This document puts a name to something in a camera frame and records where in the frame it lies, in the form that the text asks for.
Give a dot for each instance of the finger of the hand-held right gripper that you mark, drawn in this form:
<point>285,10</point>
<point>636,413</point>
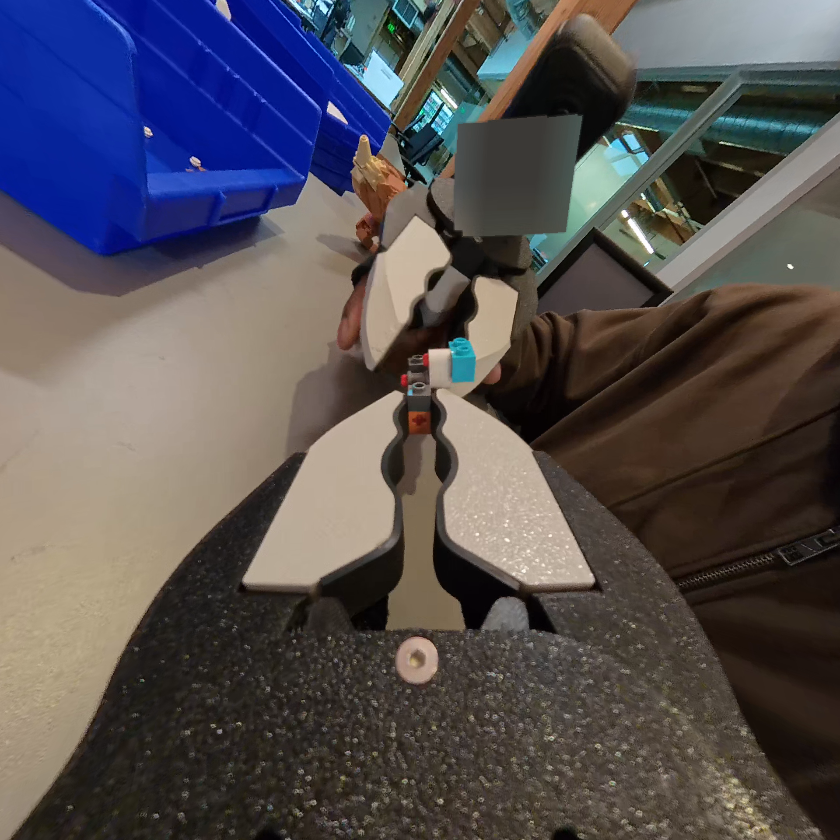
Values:
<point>394,289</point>
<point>499,321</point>

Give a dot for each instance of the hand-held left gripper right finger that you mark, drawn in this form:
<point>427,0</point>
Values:
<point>512,518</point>

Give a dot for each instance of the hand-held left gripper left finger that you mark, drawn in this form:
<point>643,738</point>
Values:
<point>321,518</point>

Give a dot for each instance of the teal grey red brick assembly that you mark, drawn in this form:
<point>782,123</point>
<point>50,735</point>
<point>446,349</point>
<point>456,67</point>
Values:
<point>459,361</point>

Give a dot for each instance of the small grey toy brick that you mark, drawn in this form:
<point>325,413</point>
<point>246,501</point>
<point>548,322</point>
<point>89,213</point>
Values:
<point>418,399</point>

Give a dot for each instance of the orange toy brick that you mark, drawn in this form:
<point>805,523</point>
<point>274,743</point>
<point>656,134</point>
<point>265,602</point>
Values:
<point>418,423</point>

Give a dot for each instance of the person's right forearm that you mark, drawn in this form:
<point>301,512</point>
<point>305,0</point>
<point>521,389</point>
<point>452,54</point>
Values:
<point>656,367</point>

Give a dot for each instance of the grey desk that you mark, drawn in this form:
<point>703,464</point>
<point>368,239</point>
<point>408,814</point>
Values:
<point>131,394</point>

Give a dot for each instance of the person's right hand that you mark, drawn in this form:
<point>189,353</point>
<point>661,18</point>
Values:
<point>351,328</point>

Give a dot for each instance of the grey black-framed monitor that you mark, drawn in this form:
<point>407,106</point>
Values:
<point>597,282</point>

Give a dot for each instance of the brown tan toy figure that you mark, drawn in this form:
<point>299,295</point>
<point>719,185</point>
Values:
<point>377,184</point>

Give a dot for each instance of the black office chair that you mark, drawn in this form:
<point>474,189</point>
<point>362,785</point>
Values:
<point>423,144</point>

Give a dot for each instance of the wooden ceiling beam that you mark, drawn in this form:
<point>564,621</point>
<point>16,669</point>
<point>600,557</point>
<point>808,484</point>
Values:
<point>512,85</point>

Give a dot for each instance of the white box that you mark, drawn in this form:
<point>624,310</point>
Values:
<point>384,79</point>

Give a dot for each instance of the blue plastic bin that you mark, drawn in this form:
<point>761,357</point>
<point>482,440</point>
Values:
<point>98,131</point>
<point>315,79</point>

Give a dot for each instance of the person's brown hooded jacket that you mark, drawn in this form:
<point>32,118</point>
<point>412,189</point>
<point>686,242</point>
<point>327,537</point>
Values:
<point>787,656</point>

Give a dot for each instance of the silver air duct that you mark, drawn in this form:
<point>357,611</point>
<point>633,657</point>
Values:
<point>722,124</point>

